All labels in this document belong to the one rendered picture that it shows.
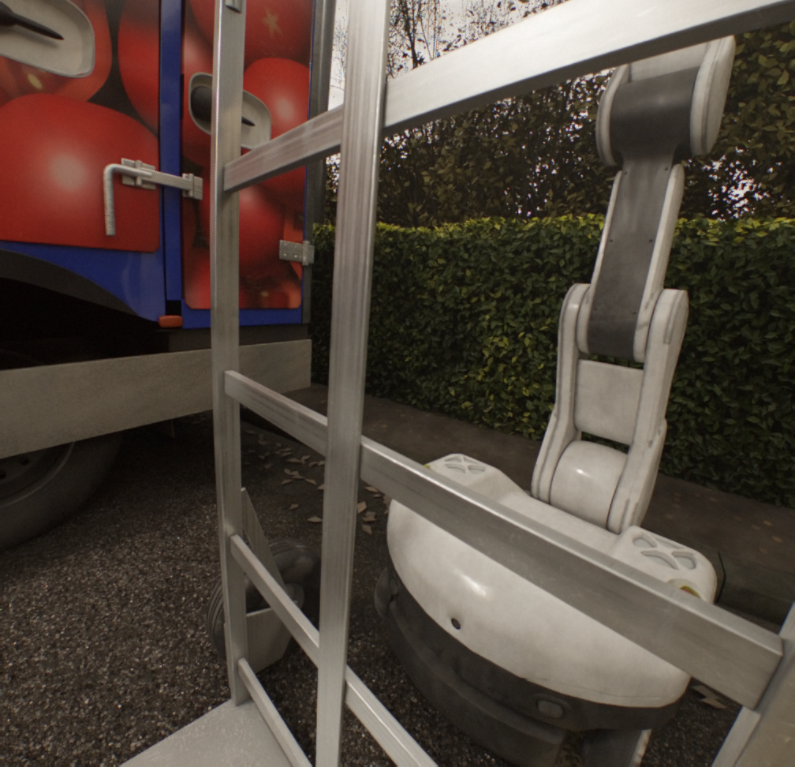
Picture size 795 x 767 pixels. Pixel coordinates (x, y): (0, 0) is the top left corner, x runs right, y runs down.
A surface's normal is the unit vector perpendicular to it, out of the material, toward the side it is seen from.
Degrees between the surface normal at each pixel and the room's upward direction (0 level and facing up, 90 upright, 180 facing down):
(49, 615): 0
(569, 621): 45
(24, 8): 90
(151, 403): 90
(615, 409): 109
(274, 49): 90
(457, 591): 55
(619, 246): 78
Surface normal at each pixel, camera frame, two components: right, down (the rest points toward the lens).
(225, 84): 0.68, 0.22
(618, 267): -0.70, -0.09
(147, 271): 0.82, 0.19
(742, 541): 0.00, -0.94
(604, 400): -0.71, 0.43
